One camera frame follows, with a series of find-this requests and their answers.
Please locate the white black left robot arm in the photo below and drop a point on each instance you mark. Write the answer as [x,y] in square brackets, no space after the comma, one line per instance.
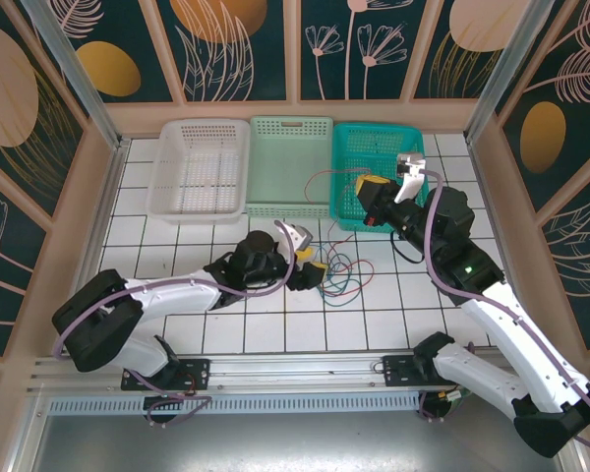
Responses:
[167,295]

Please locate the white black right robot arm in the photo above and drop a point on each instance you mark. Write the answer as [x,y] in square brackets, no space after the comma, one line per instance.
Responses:
[496,319]

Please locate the teal plastic basket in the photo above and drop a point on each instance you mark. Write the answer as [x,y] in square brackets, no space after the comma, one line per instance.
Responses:
[354,216]

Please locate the pale green plastic basket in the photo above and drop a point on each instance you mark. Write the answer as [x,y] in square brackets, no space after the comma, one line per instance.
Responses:
[285,162]

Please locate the white plastic basket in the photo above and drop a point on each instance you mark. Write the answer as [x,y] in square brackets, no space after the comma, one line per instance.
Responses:
[164,196]

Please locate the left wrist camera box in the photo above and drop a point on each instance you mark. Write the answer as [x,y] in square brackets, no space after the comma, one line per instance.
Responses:
[297,233]

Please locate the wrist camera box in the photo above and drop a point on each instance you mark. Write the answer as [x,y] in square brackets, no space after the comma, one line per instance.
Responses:
[412,169]
[297,233]

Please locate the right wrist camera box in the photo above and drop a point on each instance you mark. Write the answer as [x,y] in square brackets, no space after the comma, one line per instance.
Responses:
[412,169]

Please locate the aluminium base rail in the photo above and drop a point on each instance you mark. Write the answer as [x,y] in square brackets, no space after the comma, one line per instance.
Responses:
[295,369]

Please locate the aluminium frame post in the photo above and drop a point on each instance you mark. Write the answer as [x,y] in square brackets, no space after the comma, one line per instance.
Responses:
[511,69]
[78,83]

